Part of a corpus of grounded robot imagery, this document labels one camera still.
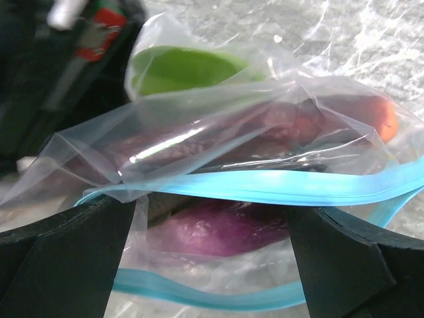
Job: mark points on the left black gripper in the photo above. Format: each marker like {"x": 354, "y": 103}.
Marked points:
{"x": 62, "y": 63}

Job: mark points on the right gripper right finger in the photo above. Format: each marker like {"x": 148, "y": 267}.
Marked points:
{"x": 350, "y": 267}

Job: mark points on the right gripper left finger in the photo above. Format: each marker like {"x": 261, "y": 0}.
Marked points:
{"x": 64, "y": 265}

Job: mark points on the green fake apple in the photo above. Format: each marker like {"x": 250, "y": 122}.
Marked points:
{"x": 163, "y": 69}

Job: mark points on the clear zip top bag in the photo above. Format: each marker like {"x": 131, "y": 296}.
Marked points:
{"x": 215, "y": 245}

